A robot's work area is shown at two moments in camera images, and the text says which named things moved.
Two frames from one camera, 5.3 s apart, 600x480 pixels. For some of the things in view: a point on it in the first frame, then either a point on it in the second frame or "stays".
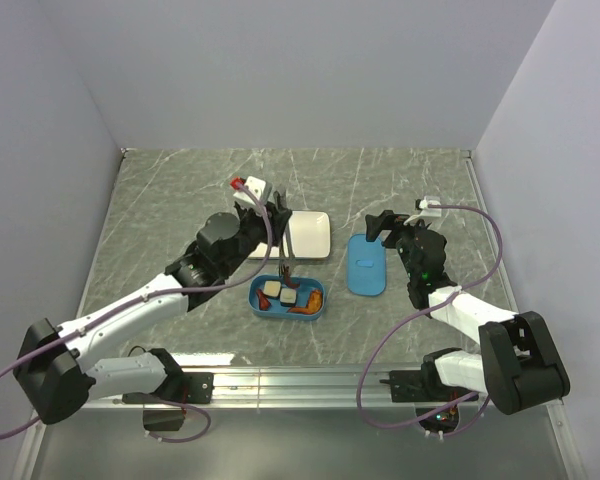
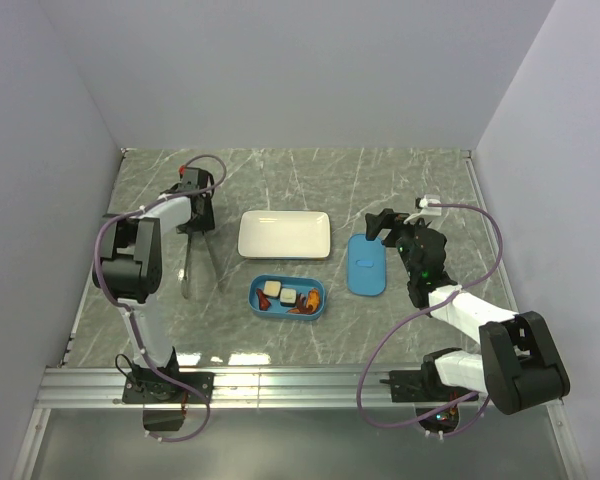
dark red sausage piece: [287, 279] → [301, 302]
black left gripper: [279, 219] → [207, 223]
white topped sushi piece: [288, 297] stays
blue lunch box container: [292, 298] stays
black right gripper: [384, 222] stays
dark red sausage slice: [264, 303] stays
